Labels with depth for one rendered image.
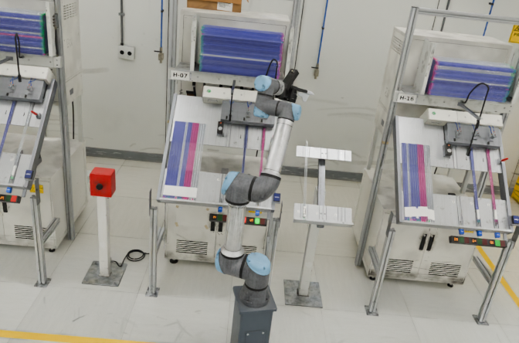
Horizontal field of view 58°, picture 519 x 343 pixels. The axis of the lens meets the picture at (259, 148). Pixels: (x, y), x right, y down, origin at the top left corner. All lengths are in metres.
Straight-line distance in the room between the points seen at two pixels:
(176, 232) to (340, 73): 2.23
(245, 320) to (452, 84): 1.89
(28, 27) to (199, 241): 1.73
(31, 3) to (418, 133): 2.60
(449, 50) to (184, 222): 2.08
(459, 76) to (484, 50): 0.31
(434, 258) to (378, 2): 2.27
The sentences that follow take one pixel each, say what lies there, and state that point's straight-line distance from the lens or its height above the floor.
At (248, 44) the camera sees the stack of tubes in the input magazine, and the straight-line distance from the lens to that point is 2.92.
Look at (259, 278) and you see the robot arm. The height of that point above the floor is 0.71.
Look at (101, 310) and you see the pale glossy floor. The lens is 3.19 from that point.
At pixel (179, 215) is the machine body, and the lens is 3.25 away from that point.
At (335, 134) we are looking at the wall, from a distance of 4.76.
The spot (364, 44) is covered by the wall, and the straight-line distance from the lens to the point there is 4.55.
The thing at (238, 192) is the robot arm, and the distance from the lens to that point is 2.09.
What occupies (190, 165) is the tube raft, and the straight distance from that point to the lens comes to 2.88.
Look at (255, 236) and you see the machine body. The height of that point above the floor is 0.32.
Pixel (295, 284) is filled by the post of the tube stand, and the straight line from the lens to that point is 3.42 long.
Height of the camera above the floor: 2.14
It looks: 23 degrees down
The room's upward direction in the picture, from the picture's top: 6 degrees clockwise
